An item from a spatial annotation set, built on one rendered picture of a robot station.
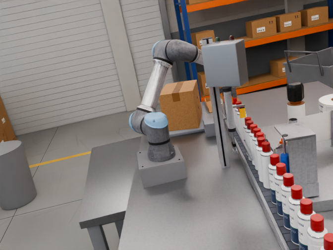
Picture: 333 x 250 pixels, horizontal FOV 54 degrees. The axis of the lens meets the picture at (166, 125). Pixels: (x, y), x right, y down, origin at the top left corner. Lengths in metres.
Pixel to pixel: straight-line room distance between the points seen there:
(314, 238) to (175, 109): 1.46
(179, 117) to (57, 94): 4.08
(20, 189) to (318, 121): 2.97
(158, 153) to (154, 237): 0.49
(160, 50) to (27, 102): 4.63
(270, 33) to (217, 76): 4.25
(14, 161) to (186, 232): 2.56
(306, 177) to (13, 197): 3.04
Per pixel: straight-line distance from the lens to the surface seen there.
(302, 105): 1.84
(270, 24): 5.69
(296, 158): 1.31
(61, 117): 6.20
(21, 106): 6.28
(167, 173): 1.68
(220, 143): 1.68
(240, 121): 1.87
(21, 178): 3.73
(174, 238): 1.35
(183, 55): 1.75
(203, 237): 1.33
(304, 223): 1.05
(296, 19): 5.91
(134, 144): 2.27
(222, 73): 1.48
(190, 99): 2.20
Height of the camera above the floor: 1.68
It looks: 20 degrees down
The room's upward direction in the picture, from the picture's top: 12 degrees counter-clockwise
